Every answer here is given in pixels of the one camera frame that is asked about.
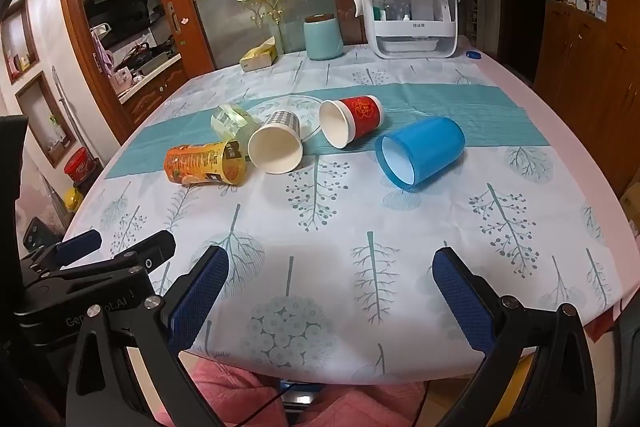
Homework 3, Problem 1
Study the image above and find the teal canister with brown lid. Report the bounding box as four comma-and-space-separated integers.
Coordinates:
304, 13, 344, 61

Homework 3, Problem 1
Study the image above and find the blue plastic cup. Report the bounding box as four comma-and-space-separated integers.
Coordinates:
374, 117, 465, 191

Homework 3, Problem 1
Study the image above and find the yellow tissue box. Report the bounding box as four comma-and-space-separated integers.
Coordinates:
240, 37, 278, 72

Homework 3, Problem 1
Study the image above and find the red bucket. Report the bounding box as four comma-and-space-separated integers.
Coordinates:
64, 146, 96, 183

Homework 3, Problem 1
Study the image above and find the white storage box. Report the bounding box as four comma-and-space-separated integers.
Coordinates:
361, 0, 458, 60

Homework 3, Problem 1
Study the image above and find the white striped paper cup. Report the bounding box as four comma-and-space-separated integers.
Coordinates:
247, 110, 303, 174

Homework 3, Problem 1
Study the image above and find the clear green plastic cup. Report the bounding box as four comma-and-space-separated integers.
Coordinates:
210, 104, 260, 154

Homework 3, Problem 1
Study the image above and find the wooden cabinet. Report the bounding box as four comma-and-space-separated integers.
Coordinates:
534, 0, 639, 195

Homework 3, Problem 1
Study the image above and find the pink fleece clothing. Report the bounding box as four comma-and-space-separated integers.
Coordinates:
189, 360, 426, 426

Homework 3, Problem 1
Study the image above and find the small blue lid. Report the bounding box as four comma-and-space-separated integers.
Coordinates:
466, 50, 482, 60

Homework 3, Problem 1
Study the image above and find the orange yellow printed cup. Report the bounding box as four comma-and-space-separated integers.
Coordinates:
163, 140, 246, 186

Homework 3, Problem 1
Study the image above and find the black cable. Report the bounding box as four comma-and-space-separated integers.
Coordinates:
234, 382, 296, 427

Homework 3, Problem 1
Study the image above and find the red paper cup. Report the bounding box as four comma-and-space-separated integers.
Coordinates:
319, 95, 385, 148

